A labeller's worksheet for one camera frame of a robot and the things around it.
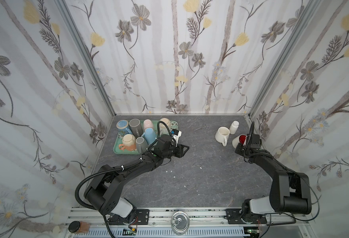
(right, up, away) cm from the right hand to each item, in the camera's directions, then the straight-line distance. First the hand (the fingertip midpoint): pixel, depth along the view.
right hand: (237, 145), depth 92 cm
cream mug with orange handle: (-69, +1, +1) cm, 69 cm away
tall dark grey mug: (-67, +11, +7) cm, 68 cm away
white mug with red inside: (+2, +4, -2) cm, 5 cm away
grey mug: (-61, 0, -2) cm, 61 cm away
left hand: (-34, +2, -9) cm, 35 cm away
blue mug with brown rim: (-75, +11, +6) cm, 77 cm away
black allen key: (+9, -37, -20) cm, 43 cm away
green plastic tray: (-79, -5, +6) cm, 80 cm away
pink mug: (-59, +14, +8) cm, 61 cm away
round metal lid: (-37, -31, -28) cm, 56 cm away
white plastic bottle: (+2, +11, +12) cm, 16 cm away
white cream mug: (-7, +6, +10) cm, 13 cm away
